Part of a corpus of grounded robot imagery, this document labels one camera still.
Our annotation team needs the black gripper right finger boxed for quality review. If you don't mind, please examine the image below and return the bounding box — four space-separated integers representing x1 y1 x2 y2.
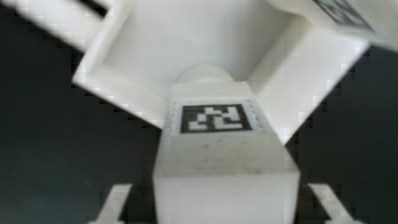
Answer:
309 183 363 224

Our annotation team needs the white chair seat part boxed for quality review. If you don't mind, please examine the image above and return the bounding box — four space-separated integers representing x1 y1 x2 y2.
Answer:
0 0 370 140

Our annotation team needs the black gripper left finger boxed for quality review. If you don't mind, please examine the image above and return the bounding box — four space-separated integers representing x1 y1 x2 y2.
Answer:
87 184 133 224

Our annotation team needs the white chair leg with marker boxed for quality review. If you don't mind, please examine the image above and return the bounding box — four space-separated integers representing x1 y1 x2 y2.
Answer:
267 0 398 52

